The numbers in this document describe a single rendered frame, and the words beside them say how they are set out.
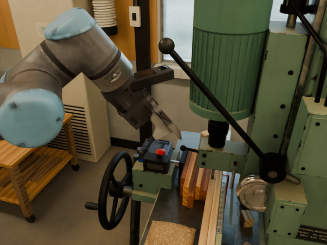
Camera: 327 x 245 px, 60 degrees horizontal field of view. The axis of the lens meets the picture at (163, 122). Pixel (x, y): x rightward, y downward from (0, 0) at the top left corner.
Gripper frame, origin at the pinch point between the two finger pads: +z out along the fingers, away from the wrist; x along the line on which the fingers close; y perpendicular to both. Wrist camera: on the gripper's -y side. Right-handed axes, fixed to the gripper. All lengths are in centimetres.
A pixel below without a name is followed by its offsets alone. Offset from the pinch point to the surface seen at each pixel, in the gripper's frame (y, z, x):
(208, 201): 6.8, 23.4, 10.0
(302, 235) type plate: -6.3, 40.3, 27.5
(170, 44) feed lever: -10.6, -20.9, 6.4
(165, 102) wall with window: -13, 87, -129
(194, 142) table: -3.3, 35.4, -23.2
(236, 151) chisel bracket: -8.7, 18.5, 7.4
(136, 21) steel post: -34, 23, -133
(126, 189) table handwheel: 27.3, 22.9, -16.7
